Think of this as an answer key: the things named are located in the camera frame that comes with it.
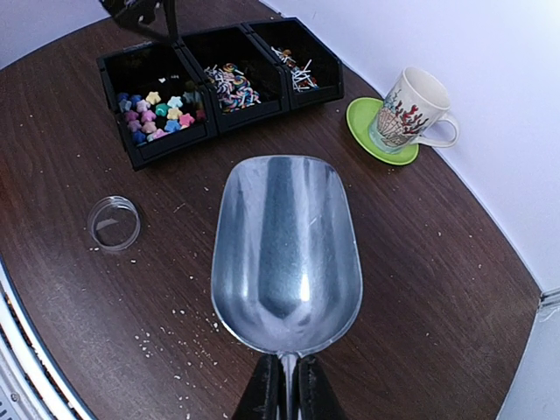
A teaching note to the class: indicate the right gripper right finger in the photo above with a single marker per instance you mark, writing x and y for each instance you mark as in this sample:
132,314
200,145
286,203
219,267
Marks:
315,397

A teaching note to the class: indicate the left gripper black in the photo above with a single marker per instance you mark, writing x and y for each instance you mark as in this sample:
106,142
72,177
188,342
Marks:
137,16

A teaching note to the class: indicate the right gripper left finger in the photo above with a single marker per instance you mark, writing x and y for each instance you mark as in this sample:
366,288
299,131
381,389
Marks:
259,400

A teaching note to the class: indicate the black bin star candies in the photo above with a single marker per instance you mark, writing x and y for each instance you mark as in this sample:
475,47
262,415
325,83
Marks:
158,101

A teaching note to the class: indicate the black bin swirl lollipops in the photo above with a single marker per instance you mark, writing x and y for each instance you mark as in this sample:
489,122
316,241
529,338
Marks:
244,83

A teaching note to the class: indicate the metal candy scoop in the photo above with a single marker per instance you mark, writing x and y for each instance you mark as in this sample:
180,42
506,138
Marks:
286,274

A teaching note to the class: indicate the black bin small lollipops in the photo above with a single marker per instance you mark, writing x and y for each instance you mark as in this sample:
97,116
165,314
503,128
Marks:
313,71

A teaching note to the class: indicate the clear jar lid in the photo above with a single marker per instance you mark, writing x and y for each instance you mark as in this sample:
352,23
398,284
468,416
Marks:
114,223

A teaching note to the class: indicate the green saucer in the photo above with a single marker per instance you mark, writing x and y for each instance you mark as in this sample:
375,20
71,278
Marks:
360,113

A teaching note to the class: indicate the ceramic mug coral pattern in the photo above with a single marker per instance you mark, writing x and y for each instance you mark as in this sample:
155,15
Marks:
416,102

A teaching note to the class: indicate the aluminium front rail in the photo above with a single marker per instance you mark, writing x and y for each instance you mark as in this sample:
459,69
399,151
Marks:
32,384

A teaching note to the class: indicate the right aluminium corner post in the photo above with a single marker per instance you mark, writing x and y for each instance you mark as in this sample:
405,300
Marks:
549,299

